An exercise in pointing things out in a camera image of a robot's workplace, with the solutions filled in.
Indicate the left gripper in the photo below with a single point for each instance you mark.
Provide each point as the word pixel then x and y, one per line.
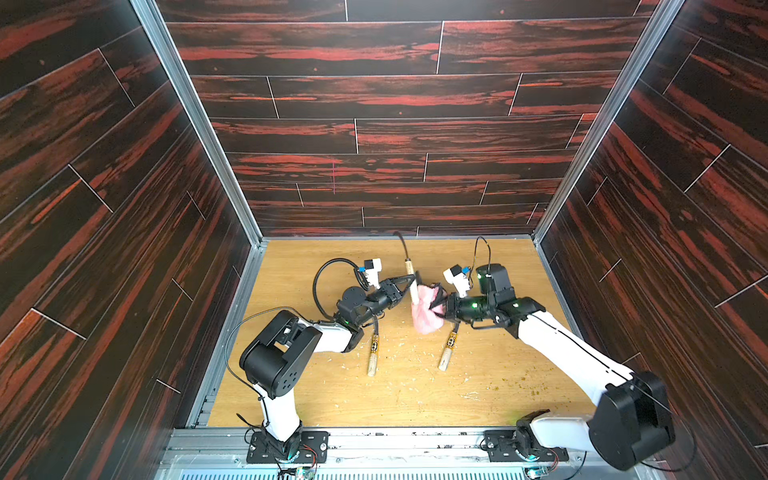
pixel 388 296

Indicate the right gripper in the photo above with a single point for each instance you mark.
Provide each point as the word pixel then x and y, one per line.
pixel 452 306

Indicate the small sickle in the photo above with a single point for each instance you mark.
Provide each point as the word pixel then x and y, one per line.
pixel 374 349
pixel 448 348
pixel 413 287

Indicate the pink rag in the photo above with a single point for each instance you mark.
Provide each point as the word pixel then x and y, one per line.
pixel 426 319

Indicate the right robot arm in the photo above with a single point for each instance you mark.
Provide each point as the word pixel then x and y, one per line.
pixel 632 420

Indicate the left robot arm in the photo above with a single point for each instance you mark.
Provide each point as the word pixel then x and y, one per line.
pixel 275 360

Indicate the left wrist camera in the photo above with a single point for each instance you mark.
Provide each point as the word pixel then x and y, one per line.
pixel 371 270

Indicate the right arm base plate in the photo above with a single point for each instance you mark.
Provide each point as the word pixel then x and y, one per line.
pixel 510 445

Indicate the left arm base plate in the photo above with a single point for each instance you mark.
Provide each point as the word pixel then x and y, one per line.
pixel 303 447

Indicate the aluminium front rail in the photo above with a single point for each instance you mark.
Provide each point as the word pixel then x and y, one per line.
pixel 378 453

